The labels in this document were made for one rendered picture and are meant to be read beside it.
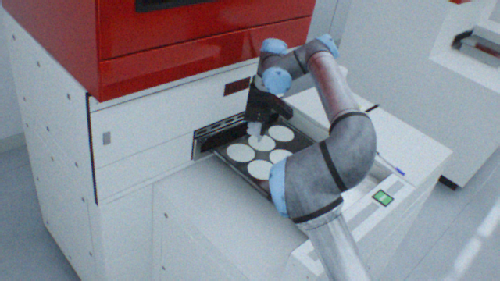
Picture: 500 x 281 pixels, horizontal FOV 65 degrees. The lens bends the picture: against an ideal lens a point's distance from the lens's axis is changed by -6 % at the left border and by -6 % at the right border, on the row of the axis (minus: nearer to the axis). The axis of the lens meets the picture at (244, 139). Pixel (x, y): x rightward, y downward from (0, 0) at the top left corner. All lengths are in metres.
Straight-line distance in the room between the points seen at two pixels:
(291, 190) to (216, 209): 0.55
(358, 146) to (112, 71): 0.59
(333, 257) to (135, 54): 0.65
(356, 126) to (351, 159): 0.08
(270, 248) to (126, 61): 0.68
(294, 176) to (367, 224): 0.48
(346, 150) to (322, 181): 0.08
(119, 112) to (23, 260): 1.32
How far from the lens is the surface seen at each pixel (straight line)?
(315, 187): 0.82
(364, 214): 1.28
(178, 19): 1.07
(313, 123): 1.61
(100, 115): 1.13
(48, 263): 2.27
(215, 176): 1.45
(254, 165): 1.40
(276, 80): 1.11
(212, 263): 1.31
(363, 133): 0.84
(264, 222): 1.33
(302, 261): 1.08
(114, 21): 0.97
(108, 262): 1.57
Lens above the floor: 1.79
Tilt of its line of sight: 36 degrees down
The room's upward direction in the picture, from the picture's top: 11 degrees clockwise
